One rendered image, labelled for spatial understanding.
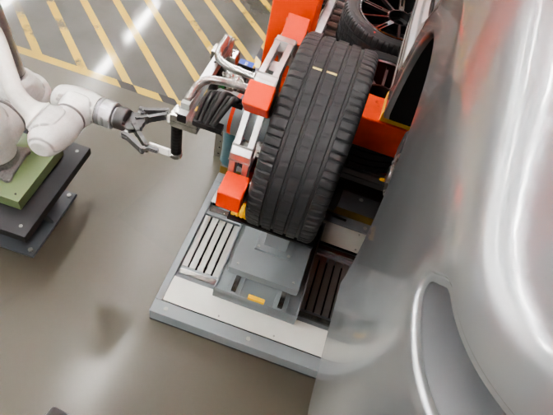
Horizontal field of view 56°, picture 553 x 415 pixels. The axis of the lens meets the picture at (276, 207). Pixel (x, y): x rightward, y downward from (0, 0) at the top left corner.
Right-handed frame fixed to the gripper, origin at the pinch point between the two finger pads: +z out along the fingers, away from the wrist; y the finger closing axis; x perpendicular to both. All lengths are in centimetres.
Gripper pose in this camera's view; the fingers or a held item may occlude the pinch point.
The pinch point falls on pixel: (175, 137)
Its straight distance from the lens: 171.6
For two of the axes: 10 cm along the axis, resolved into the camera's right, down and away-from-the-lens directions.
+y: -2.9, 7.4, -6.1
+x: 1.7, -5.9, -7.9
